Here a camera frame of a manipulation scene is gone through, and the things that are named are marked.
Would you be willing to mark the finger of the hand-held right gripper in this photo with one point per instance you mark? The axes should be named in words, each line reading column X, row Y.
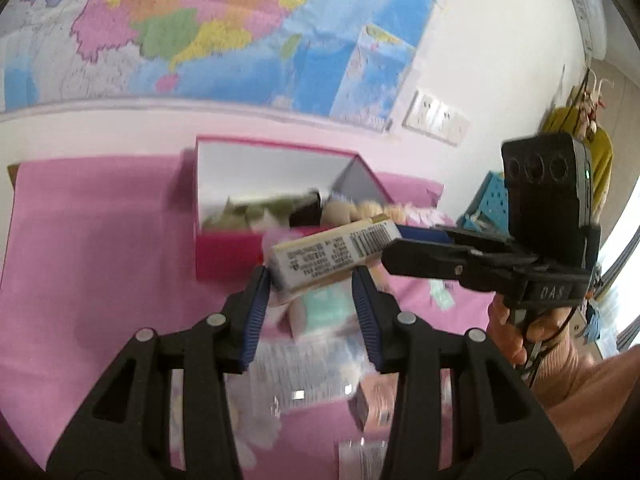
column 425, row 233
column 430, row 259

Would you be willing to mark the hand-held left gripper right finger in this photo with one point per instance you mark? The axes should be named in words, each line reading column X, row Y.
column 367, row 320

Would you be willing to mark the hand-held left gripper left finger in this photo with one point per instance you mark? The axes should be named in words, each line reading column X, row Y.
column 255, row 310

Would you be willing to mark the pink cardboard box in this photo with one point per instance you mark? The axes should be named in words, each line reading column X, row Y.
column 225, row 260

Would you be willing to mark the yellow pocket tissue pack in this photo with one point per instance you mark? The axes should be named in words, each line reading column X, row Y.
column 330, row 255

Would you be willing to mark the clear packet with white label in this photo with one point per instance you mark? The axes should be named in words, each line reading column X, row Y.
column 305, row 370

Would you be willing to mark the beige plush toy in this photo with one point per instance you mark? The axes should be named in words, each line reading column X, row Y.
column 350, row 211

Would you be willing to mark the green plush toy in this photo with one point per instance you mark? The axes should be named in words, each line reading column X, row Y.
column 250, row 215

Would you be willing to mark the black plush toy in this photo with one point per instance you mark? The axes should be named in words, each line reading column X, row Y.
column 305, row 210

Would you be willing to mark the person's right forearm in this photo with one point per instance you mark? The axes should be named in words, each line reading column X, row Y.
column 590, row 395

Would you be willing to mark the person's right hand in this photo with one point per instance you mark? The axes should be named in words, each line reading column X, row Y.
column 502, row 330

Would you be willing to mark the pastel tissue pack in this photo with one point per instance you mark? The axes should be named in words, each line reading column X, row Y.
column 325, row 310

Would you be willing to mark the blue perforated plastic basket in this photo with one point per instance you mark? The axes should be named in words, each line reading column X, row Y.
column 487, row 202

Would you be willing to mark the yellow garment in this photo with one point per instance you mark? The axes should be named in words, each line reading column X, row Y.
column 600, row 160

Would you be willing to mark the pink floral bedsheet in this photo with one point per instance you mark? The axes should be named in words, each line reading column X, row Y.
column 100, row 260

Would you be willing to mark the white wall socket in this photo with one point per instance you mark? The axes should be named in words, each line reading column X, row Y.
column 460, row 130
column 419, row 110
column 442, row 120

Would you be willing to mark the colourful wall map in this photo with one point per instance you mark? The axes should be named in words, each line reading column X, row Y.
column 200, row 30

